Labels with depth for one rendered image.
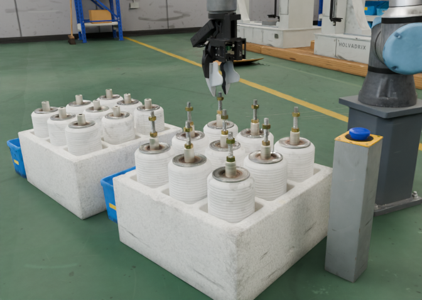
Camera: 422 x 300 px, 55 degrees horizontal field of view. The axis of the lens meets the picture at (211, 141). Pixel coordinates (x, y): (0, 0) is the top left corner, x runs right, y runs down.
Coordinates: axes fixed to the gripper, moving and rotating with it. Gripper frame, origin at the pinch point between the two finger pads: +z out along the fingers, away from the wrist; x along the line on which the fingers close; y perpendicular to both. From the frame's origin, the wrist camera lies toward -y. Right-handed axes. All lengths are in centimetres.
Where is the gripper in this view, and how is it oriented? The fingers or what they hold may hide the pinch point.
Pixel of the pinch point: (218, 90)
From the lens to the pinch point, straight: 110.3
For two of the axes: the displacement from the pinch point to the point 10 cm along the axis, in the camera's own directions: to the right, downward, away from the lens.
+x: 7.9, -2.3, 5.7
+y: 6.2, 2.5, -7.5
